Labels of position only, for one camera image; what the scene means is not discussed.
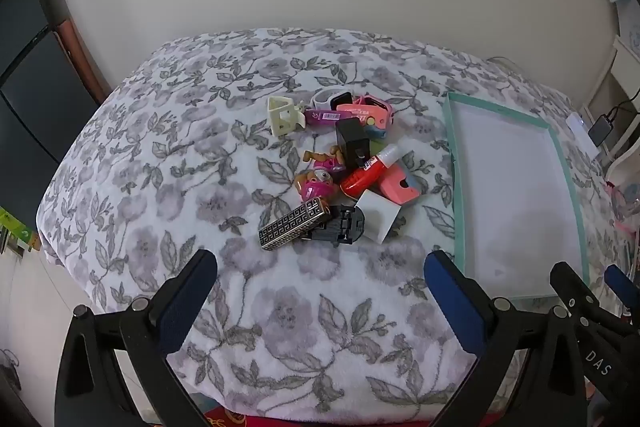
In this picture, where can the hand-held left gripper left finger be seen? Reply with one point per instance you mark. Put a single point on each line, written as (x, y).
(185, 302)

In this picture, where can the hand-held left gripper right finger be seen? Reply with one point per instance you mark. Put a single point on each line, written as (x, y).
(450, 302)

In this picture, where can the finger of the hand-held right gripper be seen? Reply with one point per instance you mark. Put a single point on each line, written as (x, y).
(570, 287)
(622, 284)

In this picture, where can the white card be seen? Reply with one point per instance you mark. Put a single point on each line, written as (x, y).
(380, 217)

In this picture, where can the white box with teal rim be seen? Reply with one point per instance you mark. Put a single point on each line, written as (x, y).
(510, 187)

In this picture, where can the coral and grey plastic holder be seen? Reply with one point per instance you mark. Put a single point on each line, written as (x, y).
(395, 187)

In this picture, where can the red and white glue bottle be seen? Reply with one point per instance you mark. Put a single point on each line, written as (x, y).
(365, 177)

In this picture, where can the pink puppy toy figure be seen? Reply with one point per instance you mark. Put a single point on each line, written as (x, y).
(316, 189)
(327, 163)

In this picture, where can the black charger adapter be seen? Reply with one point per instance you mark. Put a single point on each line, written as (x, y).
(350, 142)

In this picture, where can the pink smartwatch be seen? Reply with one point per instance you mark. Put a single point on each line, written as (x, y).
(387, 112)

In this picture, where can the cream plastic holder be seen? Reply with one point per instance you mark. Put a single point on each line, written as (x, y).
(280, 119)

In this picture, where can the coral case with blue edge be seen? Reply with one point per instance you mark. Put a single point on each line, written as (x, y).
(360, 113)

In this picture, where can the purple tube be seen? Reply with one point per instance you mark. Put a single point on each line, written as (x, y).
(322, 117)

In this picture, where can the white device with light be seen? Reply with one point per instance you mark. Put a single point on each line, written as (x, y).
(582, 134)

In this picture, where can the grey power bank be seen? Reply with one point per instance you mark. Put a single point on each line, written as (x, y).
(602, 127)

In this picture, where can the green boxes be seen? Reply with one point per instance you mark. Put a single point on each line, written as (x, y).
(17, 229)

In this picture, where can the grey floral blanket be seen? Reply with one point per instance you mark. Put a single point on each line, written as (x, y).
(200, 107)

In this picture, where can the white shelf unit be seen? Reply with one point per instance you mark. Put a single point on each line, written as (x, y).
(625, 57)

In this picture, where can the dark glass cabinet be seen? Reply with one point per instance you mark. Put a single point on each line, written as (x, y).
(30, 97)

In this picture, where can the brown wooden bed frame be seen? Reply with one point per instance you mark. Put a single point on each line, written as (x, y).
(80, 57)

